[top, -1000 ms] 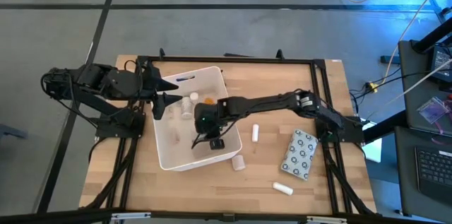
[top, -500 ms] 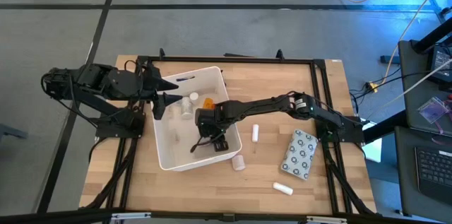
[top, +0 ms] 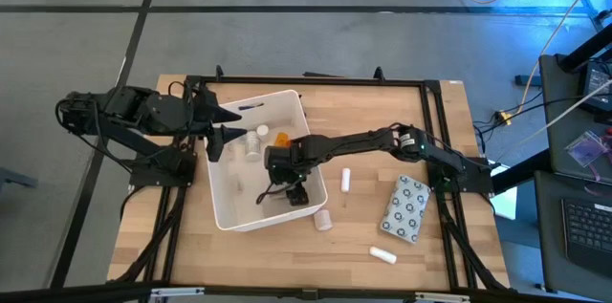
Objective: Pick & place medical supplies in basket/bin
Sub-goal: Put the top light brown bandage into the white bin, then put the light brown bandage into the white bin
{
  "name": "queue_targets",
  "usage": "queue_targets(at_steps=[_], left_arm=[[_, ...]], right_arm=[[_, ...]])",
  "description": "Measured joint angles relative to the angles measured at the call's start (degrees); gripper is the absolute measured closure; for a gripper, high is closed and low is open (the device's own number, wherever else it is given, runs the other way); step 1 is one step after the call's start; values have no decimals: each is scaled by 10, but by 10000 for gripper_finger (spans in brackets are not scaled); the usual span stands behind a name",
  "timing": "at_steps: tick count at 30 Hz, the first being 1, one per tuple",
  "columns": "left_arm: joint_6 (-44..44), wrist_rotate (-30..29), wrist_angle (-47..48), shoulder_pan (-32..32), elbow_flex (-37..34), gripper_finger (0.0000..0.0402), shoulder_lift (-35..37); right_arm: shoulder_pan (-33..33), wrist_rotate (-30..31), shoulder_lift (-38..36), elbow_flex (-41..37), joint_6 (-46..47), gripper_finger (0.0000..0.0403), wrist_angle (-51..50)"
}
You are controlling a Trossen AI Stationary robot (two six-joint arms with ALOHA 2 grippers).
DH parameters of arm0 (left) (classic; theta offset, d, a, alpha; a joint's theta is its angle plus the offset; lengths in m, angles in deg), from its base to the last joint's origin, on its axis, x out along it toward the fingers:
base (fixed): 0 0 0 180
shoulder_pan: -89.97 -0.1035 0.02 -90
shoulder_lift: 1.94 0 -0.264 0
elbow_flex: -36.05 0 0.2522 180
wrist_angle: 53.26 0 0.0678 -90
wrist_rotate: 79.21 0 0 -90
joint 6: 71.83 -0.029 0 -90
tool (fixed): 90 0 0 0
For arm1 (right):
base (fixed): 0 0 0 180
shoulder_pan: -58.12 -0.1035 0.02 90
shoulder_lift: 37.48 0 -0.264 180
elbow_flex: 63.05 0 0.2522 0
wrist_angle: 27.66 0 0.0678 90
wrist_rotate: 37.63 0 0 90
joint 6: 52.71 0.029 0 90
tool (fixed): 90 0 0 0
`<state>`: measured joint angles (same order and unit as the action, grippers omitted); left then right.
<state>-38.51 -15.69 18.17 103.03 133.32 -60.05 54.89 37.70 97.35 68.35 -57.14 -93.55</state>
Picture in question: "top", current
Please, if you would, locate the black keyboard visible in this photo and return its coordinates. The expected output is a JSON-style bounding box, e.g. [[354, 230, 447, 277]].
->
[[561, 197, 612, 266]]

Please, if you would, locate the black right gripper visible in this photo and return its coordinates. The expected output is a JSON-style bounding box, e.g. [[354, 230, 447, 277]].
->
[[263, 142, 310, 207]]

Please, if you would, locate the white pack with blue symbols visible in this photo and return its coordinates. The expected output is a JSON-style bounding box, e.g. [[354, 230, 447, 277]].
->
[[380, 174, 432, 245]]

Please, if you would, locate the tan floor cable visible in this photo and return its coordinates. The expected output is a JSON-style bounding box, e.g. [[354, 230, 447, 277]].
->
[[518, 0, 612, 113]]

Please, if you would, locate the black desk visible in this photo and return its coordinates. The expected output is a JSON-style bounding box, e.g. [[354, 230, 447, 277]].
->
[[492, 23, 612, 194], [534, 170, 612, 294]]

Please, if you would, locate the white perforated plastic basket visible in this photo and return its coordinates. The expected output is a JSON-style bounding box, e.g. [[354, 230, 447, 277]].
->
[[204, 89, 329, 233]]

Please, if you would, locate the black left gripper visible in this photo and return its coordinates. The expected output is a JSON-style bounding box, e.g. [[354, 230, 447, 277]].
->
[[189, 86, 249, 163]]

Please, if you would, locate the white aspirin bottle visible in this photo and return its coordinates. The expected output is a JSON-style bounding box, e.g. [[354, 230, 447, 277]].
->
[[244, 130, 262, 162]]

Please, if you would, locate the silver bracket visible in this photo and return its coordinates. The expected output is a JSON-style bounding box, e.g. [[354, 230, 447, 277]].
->
[[414, 292, 470, 303], [150, 287, 205, 300]]

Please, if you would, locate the black aluminium table frame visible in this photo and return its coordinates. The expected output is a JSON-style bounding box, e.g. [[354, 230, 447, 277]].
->
[[107, 64, 515, 303]]

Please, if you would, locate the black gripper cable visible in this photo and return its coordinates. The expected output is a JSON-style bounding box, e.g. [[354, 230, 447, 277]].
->
[[255, 181, 288, 206]]

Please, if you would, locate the white cable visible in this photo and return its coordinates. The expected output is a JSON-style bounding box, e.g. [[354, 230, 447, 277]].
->
[[518, 80, 612, 146]]

